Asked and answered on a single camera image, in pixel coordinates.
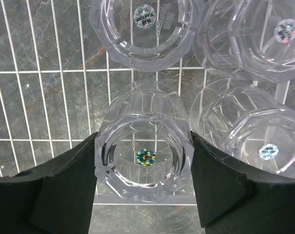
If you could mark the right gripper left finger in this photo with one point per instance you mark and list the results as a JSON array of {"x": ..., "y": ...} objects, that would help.
[{"x": 55, "y": 197}]

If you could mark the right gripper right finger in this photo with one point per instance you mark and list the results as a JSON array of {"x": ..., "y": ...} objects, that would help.
[{"x": 236, "y": 198}]

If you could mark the clear cup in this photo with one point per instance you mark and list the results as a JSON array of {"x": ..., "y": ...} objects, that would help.
[
  {"x": 247, "y": 123},
  {"x": 146, "y": 35},
  {"x": 248, "y": 39},
  {"x": 144, "y": 148}
]

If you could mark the white wire dish rack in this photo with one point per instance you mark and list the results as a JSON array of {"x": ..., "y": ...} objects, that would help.
[{"x": 56, "y": 84}]

